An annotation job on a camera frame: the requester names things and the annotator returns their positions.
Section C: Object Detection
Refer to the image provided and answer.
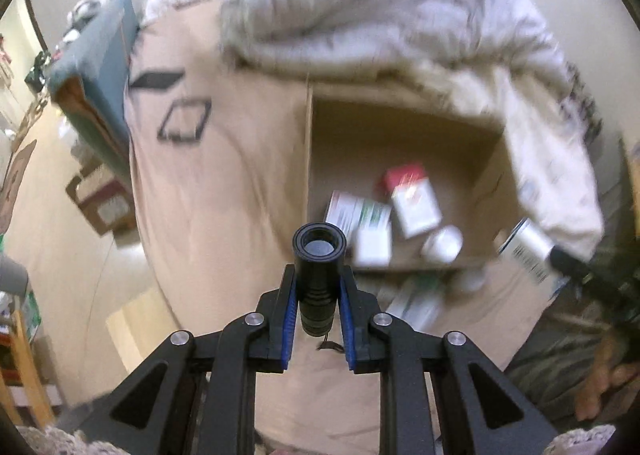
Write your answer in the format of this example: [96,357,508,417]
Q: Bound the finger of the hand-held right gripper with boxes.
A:
[547,245,598,288]

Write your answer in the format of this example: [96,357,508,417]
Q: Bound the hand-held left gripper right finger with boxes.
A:
[341,267,558,455]

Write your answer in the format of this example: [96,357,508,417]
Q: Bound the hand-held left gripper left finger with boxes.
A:
[75,264,297,455]

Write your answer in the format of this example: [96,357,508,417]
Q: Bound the silver barcode medicine box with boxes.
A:
[497,217,557,284]

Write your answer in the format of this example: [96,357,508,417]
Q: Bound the black flashlight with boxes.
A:
[292,222,347,351]

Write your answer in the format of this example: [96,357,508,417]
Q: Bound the small blue-edged medicine box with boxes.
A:
[352,227,393,268]

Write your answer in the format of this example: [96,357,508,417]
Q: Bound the white green-striped medicine box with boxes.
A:
[325,191,393,237]

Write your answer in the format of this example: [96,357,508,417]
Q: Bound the white pill bottle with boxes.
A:
[420,226,464,265]

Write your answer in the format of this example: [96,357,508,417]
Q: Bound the red and white cigarette pack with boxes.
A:
[384,164,443,239]

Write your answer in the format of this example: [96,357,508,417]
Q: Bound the brown cardboard box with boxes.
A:
[304,77,523,277]

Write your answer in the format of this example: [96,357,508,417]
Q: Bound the person's right hand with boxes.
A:
[574,330,640,422]

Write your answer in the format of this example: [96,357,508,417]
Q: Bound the green and white medicine box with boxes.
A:
[387,277,446,332]

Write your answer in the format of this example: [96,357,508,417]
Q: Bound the cream bear-print blanket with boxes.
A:
[415,50,606,261]

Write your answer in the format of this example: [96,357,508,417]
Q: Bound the grey striped cloth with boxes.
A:
[505,330,640,431]

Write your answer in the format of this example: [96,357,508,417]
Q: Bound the beige bed sheet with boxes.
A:
[122,0,576,446]

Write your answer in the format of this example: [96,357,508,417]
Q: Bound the dark patterned cloth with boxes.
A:
[560,62,608,146]

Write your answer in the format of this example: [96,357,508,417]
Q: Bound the cardboard box on floor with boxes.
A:
[65,160,138,237]

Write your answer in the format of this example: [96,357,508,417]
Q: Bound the white lace garment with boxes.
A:
[15,424,618,455]

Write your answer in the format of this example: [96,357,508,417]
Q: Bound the wooden shelf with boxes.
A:
[0,305,57,428]

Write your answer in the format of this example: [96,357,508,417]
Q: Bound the black phone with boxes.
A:
[129,71,183,90]

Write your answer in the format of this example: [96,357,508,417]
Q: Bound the brown floor mat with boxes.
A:
[0,140,38,231]

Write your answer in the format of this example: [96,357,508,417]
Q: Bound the teal padded furniture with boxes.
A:
[47,0,138,176]

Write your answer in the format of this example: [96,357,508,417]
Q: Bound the white printed quilt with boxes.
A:
[220,0,561,100]

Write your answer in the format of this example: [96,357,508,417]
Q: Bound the grey white cloth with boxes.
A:
[65,0,123,30]

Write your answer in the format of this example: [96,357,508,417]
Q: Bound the black phone bumper frame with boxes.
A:
[157,99,212,143]

